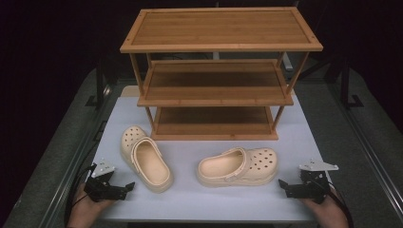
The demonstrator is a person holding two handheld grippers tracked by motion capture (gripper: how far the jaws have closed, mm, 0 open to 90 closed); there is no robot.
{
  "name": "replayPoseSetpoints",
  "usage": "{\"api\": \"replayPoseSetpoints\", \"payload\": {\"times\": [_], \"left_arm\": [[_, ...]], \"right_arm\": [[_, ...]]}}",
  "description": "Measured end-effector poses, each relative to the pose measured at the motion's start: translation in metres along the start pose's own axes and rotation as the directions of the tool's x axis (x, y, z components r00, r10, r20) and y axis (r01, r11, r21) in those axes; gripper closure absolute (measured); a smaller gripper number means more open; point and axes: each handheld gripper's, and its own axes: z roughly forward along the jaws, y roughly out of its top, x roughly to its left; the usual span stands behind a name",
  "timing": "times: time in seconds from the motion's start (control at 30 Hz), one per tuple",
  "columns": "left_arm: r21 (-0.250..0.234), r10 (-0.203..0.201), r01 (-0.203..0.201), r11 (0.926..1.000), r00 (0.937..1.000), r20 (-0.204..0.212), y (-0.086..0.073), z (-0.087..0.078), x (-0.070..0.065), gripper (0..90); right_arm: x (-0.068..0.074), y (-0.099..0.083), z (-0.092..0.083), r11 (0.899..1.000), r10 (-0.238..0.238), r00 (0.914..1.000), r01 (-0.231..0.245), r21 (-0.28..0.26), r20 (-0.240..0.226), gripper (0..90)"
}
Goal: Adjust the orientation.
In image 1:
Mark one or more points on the white stand leg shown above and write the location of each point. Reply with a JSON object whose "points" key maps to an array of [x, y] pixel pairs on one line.
{"points": [[287, 61]]}

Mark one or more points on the beige clog shoe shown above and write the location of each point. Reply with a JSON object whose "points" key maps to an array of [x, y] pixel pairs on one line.
{"points": [[152, 164], [240, 171]]}

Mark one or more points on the three-tier wooden shoe rack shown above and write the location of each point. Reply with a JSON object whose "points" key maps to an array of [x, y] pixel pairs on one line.
{"points": [[218, 30]]}

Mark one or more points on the black metal stand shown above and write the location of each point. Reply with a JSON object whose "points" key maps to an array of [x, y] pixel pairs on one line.
{"points": [[99, 85], [346, 88]]}

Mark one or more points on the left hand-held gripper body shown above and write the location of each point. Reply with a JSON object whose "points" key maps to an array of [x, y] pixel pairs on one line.
{"points": [[104, 191]]}

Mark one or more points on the person's left hand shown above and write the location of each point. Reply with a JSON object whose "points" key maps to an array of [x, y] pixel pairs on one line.
{"points": [[82, 210]]}

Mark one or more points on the metal floor rail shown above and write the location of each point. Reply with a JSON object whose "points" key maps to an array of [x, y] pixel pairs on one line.
{"points": [[367, 152], [74, 164]]}

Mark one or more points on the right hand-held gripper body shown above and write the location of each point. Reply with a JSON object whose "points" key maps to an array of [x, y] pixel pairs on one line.
{"points": [[309, 190]]}

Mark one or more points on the person's right hand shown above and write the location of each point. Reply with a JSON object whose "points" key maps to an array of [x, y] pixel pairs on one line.
{"points": [[331, 213]]}

